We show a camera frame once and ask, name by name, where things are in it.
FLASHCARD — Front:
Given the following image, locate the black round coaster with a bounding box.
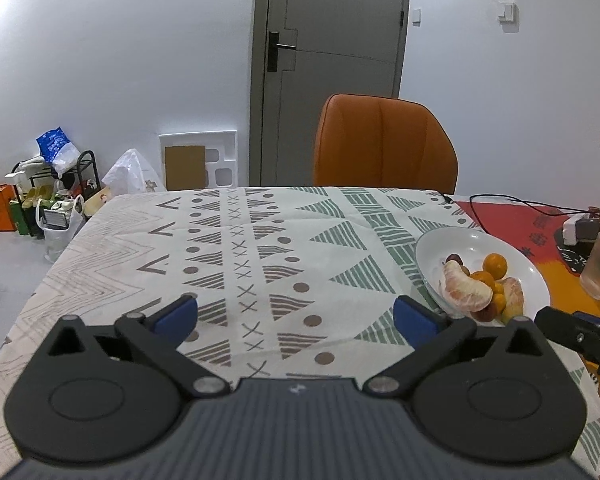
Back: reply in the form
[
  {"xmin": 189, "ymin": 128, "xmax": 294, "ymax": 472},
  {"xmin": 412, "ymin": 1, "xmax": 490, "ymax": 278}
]
[{"xmin": 553, "ymin": 226, "xmax": 597, "ymax": 276}]

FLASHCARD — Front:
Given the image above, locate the black metal rack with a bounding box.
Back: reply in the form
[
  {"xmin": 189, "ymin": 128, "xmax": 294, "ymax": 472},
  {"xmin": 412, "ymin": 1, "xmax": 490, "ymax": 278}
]
[{"xmin": 11, "ymin": 150, "xmax": 102, "ymax": 237}]

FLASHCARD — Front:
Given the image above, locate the white power strip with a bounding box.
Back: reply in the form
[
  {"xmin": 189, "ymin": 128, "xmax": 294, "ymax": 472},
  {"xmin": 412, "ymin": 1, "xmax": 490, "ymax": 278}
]
[{"xmin": 561, "ymin": 214, "xmax": 589, "ymax": 246}]

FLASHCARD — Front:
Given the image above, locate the red printed cloth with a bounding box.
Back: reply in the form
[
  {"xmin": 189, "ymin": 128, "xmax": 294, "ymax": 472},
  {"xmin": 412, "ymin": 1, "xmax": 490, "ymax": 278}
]
[{"xmin": 452, "ymin": 199, "xmax": 600, "ymax": 406}]

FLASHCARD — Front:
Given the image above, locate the white plastic bag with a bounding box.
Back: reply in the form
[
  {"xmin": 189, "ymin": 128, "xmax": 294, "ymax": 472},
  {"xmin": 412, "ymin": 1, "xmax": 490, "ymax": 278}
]
[{"xmin": 101, "ymin": 148, "xmax": 164, "ymax": 195}]

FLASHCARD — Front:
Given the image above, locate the orange leather chair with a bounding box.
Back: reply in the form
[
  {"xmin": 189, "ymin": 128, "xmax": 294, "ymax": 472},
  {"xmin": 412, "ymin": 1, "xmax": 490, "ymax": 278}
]
[{"xmin": 313, "ymin": 93, "xmax": 459, "ymax": 196}]

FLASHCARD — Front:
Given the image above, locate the peeled pomelo segment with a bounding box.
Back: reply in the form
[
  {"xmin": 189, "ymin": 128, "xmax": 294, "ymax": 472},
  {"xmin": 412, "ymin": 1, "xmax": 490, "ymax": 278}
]
[
  {"xmin": 439, "ymin": 261, "xmax": 495, "ymax": 314},
  {"xmin": 500, "ymin": 277, "xmax": 526, "ymax": 319}
]

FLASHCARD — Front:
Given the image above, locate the patterned tablecloth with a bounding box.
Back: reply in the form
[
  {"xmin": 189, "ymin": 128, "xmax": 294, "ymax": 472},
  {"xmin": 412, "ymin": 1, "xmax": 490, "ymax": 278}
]
[{"xmin": 0, "ymin": 186, "xmax": 600, "ymax": 480}]

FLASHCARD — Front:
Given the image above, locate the grey door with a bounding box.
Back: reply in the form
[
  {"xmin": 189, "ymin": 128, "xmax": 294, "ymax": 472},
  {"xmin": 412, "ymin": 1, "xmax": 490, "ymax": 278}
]
[{"xmin": 249, "ymin": 0, "xmax": 412, "ymax": 187}]

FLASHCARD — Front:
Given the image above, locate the white bag with items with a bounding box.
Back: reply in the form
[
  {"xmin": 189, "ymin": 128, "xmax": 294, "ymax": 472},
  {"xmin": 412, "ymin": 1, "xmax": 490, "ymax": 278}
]
[{"xmin": 35, "ymin": 194, "xmax": 87, "ymax": 264}]

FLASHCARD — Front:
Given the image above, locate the white foam packaging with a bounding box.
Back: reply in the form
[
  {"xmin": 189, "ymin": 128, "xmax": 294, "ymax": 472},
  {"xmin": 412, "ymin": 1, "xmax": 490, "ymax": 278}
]
[{"xmin": 158, "ymin": 130, "xmax": 239, "ymax": 191}]

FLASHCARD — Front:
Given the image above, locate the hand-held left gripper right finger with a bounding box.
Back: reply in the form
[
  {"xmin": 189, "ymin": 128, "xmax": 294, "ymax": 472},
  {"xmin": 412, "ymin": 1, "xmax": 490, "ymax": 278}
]
[{"xmin": 363, "ymin": 295, "xmax": 554, "ymax": 401}]

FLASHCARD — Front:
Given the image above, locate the white plate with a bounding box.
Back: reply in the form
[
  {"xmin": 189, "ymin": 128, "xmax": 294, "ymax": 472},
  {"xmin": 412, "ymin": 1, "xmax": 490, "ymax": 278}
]
[{"xmin": 414, "ymin": 227, "xmax": 551, "ymax": 325}]

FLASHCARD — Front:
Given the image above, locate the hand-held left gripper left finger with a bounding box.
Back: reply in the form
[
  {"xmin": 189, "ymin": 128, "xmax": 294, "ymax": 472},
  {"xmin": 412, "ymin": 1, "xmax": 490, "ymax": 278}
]
[{"xmin": 47, "ymin": 294, "xmax": 232, "ymax": 400}]

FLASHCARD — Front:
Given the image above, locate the brown cardboard sheet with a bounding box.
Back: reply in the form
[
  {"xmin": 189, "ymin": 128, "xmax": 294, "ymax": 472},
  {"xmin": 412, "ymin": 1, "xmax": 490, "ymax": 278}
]
[{"xmin": 163, "ymin": 145, "xmax": 207, "ymax": 191}]

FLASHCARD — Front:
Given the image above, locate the blue plastic bag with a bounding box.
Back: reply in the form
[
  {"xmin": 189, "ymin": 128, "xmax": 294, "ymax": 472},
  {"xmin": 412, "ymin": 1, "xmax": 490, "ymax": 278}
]
[{"xmin": 35, "ymin": 127, "xmax": 80, "ymax": 177}]

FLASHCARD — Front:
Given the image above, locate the black cable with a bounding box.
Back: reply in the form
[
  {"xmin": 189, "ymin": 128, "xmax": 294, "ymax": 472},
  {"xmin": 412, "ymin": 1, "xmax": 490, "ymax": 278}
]
[{"xmin": 441, "ymin": 193, "xmax": 600, "ymax": 241}]

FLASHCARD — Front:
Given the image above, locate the green box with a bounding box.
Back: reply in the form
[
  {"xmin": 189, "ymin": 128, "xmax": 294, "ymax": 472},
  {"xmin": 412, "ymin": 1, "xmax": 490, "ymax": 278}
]
[{"xmin": 9, "ymin": 199, "xmax": 43, "ymax": 237}]

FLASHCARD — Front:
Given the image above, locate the black door handle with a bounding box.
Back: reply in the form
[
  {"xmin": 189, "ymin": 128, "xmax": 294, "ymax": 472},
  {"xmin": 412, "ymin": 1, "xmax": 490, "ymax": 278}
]
[{"xmin": 267, "ymin": 31, "xmax": 297, "ymax": 72}]

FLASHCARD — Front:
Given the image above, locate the grey power adapter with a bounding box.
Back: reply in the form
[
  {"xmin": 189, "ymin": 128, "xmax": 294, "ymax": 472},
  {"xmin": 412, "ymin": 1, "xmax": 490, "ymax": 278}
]
[{"xmin": 575, "ymin": 216, "xmax": 600, "ymax": 244}]

